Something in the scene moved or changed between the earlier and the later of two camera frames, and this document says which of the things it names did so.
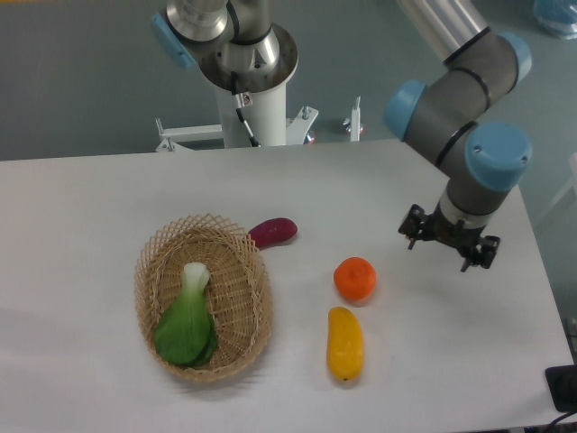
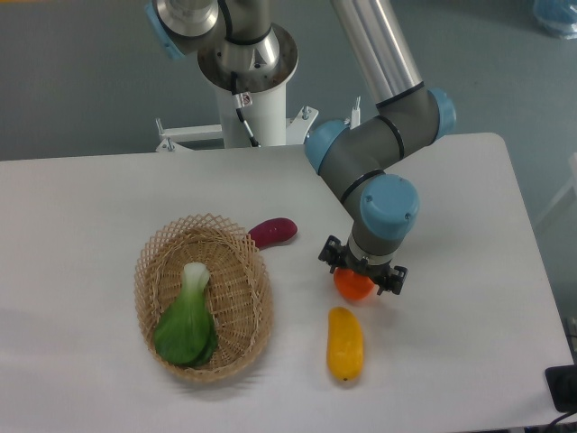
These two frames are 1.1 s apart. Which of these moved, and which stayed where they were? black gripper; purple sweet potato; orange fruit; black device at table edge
Moved: black gripper
Stayed: purple sweet potato; orange fruit; black device at table edge
